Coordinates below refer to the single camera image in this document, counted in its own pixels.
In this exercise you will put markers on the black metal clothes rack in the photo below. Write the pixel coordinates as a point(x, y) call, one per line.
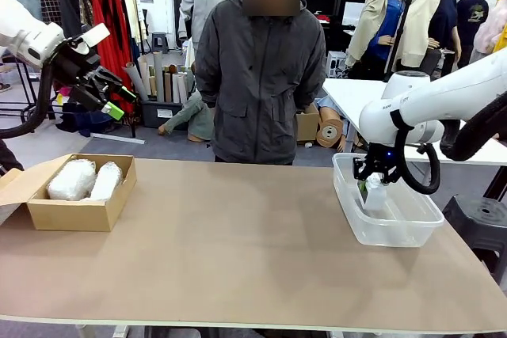
point(134, 132)

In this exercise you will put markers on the figure in grey hoodie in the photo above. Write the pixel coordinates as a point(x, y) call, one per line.
point(202, 1)

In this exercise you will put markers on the open brown cardboard box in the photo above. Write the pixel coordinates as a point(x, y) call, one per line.
point(71, 215)

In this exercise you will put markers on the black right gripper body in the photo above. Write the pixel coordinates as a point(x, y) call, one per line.
point(382, 158)

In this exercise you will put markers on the black plastic stool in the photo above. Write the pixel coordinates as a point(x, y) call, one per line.
point(483, 227)

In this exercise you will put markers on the mannequin in cream vest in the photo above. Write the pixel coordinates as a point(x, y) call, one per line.
point(445, 9)

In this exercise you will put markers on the dark plastic bin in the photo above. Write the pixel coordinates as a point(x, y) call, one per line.
point(152, 116)

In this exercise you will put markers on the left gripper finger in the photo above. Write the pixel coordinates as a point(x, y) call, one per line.
point(103, 100)
point(113, 82)

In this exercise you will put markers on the red hanging dress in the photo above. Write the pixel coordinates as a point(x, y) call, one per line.
point(115, 37)

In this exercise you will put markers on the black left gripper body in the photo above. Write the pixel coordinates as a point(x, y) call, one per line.
point(77, 69)

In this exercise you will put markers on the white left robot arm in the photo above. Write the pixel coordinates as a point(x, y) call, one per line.
point(24, 33)

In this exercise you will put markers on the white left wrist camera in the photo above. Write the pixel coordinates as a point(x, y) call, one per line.
point(93, 35)

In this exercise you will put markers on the mannequin in beige coat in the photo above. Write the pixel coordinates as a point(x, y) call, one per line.
point(380, 37)

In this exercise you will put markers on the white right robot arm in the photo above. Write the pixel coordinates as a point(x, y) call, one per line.
point(435, 96)

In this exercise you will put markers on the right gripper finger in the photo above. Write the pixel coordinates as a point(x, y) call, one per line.
point(390, 175)
point(361, 172)

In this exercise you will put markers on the bystander's dark sleeve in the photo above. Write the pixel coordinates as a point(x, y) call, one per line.
point(10, 158)

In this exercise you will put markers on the black hanging garment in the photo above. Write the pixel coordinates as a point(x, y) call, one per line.
point(73, 1)

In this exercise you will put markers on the brown paper spool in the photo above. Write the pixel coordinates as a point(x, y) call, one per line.
point(328, 134)

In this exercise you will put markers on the dark checkered hanging garment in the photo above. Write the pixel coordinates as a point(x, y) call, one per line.
point(49, 3)

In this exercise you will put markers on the brown cardboard tube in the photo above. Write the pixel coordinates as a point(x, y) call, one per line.
point(168, 84)

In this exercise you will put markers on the floor mannequin in green top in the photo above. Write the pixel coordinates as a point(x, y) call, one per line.
point(194, 116)

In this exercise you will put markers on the small cardboard box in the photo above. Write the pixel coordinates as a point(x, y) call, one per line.
point(309, 124)

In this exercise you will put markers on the white unwrapped digital clock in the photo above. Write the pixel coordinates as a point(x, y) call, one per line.
point(375, 195)

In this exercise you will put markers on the white table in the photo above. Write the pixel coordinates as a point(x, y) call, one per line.
point(344, 96)

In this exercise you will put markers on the cream hanging garment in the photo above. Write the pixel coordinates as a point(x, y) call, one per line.
point(128, 13)

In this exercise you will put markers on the grey step stool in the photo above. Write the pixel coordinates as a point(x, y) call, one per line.
point(160, 41)

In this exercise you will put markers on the black tripod stand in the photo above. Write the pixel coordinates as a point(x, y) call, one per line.
point(400, 29)

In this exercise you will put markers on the bystander in navy t-shirt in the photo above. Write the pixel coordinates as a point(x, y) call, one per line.
point(473, 17)

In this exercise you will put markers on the grey leaning paper roll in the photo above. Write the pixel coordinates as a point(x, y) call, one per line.
point(136, 82)

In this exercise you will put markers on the navy cloth pile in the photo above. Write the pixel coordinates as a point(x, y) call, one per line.
point(79, 122)

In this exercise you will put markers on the grey upright paper roll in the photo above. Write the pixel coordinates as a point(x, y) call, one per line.
point(158, 77)

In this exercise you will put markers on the white computer case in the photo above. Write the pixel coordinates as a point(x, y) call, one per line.
point(336, 63)

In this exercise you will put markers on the person in grey jacket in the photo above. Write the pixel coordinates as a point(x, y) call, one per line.
point(257, 84)

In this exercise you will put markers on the clear plastic container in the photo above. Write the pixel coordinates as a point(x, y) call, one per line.
point(396, 235)

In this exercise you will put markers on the white monitor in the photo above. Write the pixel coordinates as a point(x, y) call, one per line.
point(354, 13)

